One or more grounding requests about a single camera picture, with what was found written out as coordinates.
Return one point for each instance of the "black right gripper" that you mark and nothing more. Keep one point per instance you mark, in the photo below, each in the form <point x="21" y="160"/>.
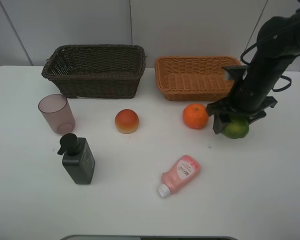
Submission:
<point x="240" y="101"/>

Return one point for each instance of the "green mango fruit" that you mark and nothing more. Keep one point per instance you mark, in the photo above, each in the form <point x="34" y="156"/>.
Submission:
<point x="238" y="128"/>

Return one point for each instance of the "orange mandarin fruit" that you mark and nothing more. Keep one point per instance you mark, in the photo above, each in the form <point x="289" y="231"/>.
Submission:
<point x="195" y="116"/>

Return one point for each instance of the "pink lotion bottle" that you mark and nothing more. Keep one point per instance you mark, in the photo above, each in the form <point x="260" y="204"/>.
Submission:
<point x="182" y="172"/>

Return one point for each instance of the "red-yellow peach fruit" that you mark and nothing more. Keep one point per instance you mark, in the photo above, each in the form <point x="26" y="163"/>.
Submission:
<point x="126" y="121"/>

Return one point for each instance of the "translucent pink plastic cup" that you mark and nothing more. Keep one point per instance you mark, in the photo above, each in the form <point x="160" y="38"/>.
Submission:
<point x="56" y="110"/>

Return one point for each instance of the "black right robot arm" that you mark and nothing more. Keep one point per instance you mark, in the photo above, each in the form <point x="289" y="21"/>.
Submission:
<point x="277" y="46"/>

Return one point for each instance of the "light orange wicker basket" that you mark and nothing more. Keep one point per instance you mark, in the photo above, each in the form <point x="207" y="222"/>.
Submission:
<point x="193" y="78"/>

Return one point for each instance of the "dark brown wicker basket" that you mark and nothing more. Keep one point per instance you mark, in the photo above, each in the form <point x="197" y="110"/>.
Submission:
<point x="96" y="71"/>

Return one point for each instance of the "black pump dispenser bottle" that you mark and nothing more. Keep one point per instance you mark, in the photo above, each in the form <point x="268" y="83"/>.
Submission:
<point x="77" y="158"/>

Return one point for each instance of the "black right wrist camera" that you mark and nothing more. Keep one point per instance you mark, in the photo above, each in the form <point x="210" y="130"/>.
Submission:
<point x="234" y="72"/>

